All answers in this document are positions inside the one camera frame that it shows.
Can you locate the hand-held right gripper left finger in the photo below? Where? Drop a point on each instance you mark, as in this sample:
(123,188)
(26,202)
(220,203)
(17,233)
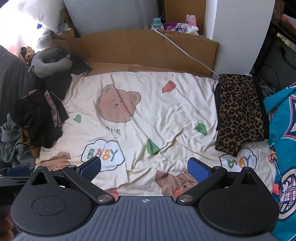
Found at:
(91,170)

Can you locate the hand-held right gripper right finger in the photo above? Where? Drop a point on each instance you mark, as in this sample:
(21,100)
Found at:
(197,172)

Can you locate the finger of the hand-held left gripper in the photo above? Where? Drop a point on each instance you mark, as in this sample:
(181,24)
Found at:
(17,171)

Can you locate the black pants with bear-print stripe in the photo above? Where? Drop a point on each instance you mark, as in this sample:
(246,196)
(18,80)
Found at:
(39,125)

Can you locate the grey pants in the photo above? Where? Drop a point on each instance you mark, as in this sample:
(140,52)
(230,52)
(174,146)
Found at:
(13,150)

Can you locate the brown garment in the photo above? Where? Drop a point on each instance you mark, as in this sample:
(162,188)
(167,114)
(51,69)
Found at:
(25,136)

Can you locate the cream bear print bed sheet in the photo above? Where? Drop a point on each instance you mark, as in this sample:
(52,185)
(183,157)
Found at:
(161,111)

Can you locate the leopard print garment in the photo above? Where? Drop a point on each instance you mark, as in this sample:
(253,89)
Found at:
(240,111)

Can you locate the dark grey pillow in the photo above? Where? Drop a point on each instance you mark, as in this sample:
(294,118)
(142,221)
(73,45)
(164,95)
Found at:
(16,81)

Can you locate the blue patterned blanket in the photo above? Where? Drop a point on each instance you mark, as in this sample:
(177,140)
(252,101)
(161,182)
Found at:
(282,139)

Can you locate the black cloth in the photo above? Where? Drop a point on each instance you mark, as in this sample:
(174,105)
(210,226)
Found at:
(57,85)

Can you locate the grey neck pillow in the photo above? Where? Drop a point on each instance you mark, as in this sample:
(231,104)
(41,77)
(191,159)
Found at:
(39,67)

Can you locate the small plush doll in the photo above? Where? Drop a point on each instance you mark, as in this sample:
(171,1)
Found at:
(29,54)

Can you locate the brown cardboard sheet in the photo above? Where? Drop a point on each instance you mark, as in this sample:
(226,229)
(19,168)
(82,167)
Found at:
(138,51)

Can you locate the black bag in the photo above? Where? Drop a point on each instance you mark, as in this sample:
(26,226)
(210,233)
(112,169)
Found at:
(277,62)

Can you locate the pale blue cloth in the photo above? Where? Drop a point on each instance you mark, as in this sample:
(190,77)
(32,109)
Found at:
(45,34)

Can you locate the small cardboard box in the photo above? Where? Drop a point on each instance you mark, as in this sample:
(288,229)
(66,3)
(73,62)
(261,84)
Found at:
(67,32)

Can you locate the white purple detergent bag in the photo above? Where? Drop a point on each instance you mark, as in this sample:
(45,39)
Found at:
(178,27)

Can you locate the grey wrapped panel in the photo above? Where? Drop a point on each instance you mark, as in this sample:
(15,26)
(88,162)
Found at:
(111,16)

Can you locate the blue bottle cap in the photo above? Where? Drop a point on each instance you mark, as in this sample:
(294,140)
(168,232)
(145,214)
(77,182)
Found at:
(157,22)

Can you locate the white pillow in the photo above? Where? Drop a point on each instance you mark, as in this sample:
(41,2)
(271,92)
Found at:
(41,11)

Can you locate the tall cardboard box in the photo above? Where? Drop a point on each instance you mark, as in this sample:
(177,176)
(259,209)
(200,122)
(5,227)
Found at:
(180,11)

